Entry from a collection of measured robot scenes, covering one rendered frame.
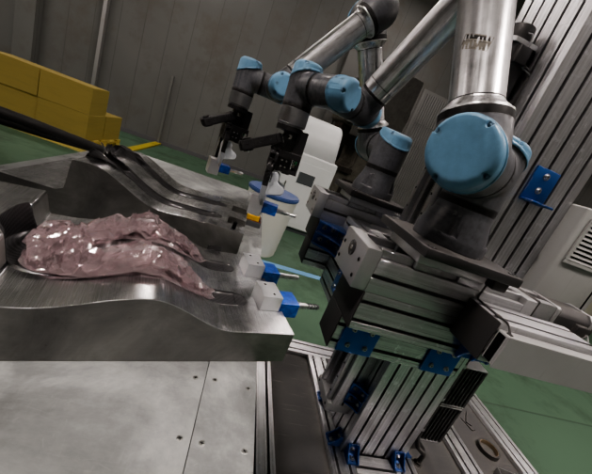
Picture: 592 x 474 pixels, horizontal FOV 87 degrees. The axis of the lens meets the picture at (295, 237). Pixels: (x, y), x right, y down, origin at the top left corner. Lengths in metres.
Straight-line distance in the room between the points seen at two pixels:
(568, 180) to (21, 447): 1.13
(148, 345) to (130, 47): 6.93
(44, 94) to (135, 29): 2.79
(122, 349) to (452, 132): 0.56
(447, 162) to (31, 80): 4.83
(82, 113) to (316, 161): 2.85
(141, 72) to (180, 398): 6.88
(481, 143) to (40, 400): 0.64
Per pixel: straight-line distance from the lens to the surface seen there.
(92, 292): 0.44
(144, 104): 7.13
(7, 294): 0.46
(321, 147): 3.92
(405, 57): 0.85
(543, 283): 1.10
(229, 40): 6.94
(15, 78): 5.15
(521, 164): 0.73
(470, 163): 0.56
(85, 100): 4.74
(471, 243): 0.70
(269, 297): 0.53
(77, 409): 0.44
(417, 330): 0.75
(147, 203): 0.76
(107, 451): 0.41
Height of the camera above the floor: 1.14
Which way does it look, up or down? 17 degrees down
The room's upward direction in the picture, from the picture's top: 22 degrees clockwise
